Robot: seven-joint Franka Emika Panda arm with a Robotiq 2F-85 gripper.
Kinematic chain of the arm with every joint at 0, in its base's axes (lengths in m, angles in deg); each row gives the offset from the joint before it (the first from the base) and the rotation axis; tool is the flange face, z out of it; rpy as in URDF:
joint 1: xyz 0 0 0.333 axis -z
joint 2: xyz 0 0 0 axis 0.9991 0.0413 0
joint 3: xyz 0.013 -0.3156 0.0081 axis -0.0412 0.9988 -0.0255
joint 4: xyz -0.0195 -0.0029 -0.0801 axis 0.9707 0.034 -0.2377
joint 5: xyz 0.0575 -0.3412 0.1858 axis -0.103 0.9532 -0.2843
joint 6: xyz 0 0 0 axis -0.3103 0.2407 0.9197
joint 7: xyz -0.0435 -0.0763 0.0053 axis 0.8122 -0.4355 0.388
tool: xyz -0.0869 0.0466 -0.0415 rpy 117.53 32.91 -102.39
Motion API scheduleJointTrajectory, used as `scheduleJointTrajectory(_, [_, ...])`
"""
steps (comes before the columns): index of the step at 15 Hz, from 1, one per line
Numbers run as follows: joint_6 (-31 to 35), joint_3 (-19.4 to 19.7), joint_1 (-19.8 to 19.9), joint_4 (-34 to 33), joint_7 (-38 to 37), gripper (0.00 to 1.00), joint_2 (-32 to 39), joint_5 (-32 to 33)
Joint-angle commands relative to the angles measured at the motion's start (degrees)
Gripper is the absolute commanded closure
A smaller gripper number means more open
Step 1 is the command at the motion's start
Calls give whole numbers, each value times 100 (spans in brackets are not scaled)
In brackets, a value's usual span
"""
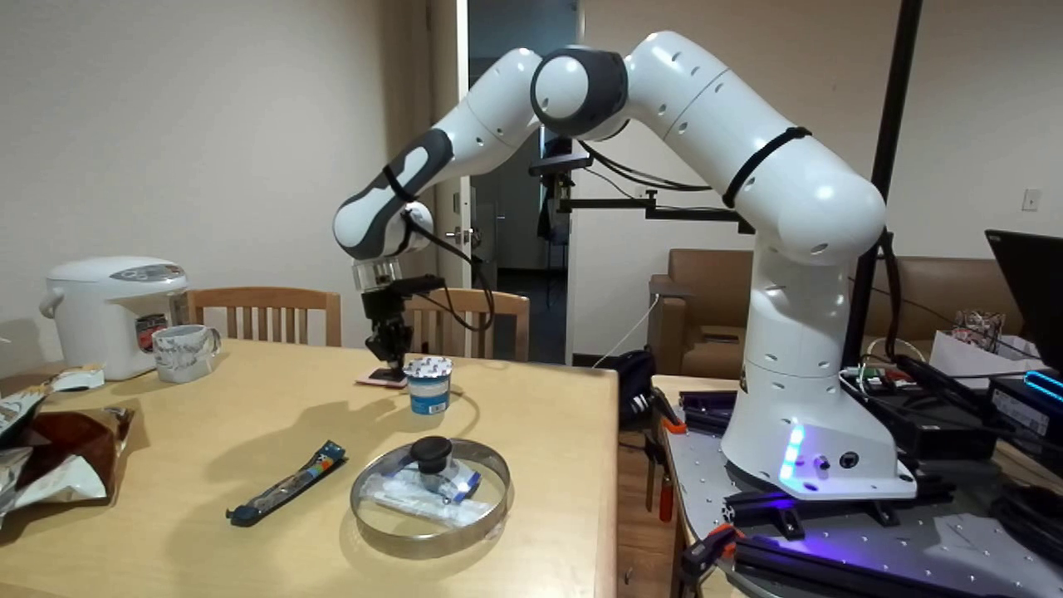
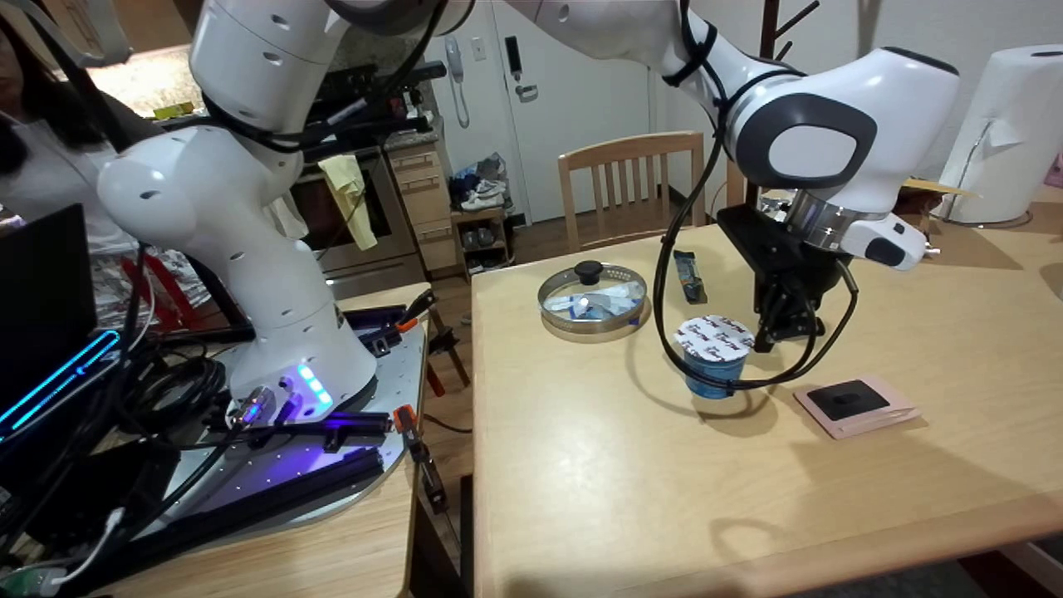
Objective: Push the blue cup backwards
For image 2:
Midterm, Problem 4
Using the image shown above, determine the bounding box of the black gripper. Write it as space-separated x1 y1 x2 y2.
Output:
713 202 856 355

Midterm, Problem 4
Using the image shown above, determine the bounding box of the blue cup with foil lid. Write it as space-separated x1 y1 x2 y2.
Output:
670 312 756 406

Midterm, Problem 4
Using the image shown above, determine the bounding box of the pink cased smartphone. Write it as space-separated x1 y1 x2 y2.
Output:
791 371 923 445

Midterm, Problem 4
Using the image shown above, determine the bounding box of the dark wooden coat rack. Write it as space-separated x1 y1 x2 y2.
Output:
753 0 827 68

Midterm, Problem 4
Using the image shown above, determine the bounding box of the pair of white shoes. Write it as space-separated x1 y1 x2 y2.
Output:
455 158 511 217

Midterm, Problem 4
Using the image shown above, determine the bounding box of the wooden drawer cabinet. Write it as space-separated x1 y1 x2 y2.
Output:
380 130 464 281

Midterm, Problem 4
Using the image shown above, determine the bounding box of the black orange bar clamp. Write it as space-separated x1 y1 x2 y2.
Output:
365 301 436 360
388 403 451 514

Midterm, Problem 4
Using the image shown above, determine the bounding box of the yellow hanging cloth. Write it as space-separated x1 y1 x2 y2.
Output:
320 151 381 257

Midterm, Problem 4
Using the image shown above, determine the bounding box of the grey robot mounting plate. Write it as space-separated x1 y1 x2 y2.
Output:
104 290 437 546

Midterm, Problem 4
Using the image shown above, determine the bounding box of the black box with blue light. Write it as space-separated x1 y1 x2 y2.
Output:
0 321 130 445

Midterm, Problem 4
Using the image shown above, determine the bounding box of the black laptop screen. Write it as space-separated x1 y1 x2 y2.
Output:
0 202 98 393

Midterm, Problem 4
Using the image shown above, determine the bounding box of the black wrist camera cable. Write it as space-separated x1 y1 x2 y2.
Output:
647 0 863 393

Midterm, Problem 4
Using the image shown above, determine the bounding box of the white wall telephone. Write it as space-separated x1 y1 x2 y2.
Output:
437 38 471 134

